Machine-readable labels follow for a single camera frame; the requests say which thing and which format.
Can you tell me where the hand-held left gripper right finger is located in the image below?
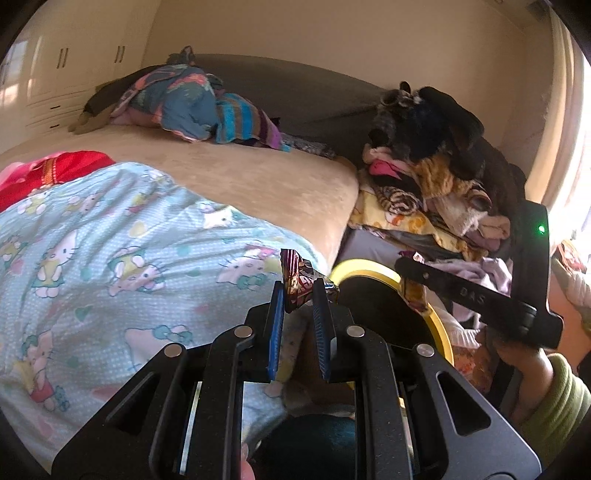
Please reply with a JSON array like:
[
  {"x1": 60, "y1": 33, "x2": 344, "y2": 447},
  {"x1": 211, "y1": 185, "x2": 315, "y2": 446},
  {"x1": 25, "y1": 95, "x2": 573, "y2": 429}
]
[{"x1": 311, "y1": 279, "x2": 543, "y2": 480}]

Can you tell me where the beige bed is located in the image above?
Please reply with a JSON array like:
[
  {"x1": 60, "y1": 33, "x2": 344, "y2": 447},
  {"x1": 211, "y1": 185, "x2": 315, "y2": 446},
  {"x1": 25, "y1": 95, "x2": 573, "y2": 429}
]
[{"x1": 0, "y1": 117, "x2": 360, "y2": 273}]

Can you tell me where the person's right hand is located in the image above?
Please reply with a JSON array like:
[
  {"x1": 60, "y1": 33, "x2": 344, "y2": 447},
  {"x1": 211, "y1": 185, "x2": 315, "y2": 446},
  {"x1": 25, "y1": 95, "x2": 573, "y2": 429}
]
[{"x1": 498, "y1": 344, "x2": 554, "y2": 416}]

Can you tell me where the person's dark trouser leg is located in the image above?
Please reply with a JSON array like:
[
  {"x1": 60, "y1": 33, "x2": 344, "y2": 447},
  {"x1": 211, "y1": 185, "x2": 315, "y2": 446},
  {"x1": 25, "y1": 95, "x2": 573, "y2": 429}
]
[{"x1": 263, "y1": 413, "x2": 358, "y2": 480}]

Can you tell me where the pile of mixed clothes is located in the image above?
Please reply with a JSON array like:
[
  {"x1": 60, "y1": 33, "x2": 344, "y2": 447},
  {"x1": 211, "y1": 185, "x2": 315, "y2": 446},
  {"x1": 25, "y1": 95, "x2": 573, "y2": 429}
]
[{"x1": 348, "y1": 80, "x2": 529, "y2": 296}]

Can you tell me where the striped blue towel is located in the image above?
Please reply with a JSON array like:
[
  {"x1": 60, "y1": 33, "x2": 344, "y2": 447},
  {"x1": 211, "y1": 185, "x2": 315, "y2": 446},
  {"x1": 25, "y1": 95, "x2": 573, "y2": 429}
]
[{"x1": 215, "y1": 92, "x2": 291, "y2": 153}]

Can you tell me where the dark olive cloth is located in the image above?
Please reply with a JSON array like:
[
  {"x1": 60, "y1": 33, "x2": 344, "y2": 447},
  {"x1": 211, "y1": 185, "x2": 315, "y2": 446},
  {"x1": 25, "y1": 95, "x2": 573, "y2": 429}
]
[{"x1": 69, "y1": 76, "x2": 139, "y2": 136}]

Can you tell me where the red pink blanket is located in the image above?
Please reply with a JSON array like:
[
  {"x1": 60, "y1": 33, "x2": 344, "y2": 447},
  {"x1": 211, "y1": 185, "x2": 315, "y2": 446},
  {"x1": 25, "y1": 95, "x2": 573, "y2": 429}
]
[{"x1": 0, "y1": 150, "x2": 116, "y2": 213}]

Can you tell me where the shiny brown snack wrapper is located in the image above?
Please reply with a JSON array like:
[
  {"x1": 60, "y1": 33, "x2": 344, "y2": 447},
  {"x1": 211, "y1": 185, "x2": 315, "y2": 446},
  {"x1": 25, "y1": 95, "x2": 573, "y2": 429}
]
[{"x1": 279, "y1": 248, "x2": 340, "y2": 315}]

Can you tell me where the grey upholstered headboard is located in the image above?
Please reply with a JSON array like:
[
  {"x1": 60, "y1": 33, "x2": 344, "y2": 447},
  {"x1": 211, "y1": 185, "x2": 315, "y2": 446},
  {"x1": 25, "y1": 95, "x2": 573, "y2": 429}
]
[{"x1": 191, "y1": 53, "x2": 402, "y2": 171}]

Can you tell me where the brown yellow wrapper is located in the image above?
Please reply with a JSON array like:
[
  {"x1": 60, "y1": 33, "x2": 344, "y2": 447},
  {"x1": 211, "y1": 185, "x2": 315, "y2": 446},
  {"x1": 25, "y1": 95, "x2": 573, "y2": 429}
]
[{"x1": 398, "y1": 251, "x2": 432, "y2": 312}]

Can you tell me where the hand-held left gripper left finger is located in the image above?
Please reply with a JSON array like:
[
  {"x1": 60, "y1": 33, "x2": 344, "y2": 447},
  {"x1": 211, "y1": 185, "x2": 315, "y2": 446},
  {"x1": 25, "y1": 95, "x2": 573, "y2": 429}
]
[{"x1": 51, "y1": 279, "x2": 287, "y2": 480}]

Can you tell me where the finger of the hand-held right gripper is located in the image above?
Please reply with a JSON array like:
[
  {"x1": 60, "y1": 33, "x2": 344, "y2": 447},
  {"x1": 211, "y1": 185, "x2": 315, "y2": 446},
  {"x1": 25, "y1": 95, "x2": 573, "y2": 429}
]
[{"x1": 396, "y1": 256, "x2": 455, "y2": 301}]

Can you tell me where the floral blue quilt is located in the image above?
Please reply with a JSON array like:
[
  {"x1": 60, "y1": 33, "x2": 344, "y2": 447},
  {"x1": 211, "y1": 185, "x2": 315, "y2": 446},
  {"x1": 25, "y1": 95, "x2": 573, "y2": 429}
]
[{"x1": 111, "y1": 45, "x2": 227, "y2": 143}]

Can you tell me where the grey patterned cloth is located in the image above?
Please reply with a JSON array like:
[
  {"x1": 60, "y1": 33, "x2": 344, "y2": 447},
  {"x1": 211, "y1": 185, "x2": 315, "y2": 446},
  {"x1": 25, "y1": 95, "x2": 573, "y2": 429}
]
[{"x1": 279, "y1": 133, "x2": 338, "y2": 160}]

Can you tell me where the cream wardrobe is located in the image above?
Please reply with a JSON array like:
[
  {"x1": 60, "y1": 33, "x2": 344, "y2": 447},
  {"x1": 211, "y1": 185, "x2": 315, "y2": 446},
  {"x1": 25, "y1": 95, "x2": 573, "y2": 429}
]
[{"x1": 0, "y1": 0, "x2": 162, "y2": 153}]

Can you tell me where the yellow rimmed waste bin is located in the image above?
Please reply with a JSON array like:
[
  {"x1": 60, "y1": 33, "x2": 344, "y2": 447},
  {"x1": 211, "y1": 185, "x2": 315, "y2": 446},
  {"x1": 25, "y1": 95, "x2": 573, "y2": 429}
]
[{"x1": 330, "y1": 258, "x2": 455, "y2": 384}]

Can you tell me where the light blue cat print blanket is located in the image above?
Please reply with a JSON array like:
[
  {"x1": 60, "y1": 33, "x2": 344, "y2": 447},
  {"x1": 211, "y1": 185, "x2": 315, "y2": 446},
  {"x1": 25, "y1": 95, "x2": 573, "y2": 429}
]
[{"x1": 0, "y1": 161, "x2": 331, "y2": 472}]

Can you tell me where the cream curtain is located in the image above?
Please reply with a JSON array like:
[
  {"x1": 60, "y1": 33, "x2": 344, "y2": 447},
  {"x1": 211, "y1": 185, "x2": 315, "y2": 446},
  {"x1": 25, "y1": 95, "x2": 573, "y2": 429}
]
[{"x1": 545, "y1": 9, "x2": 591, "y2": 232}]

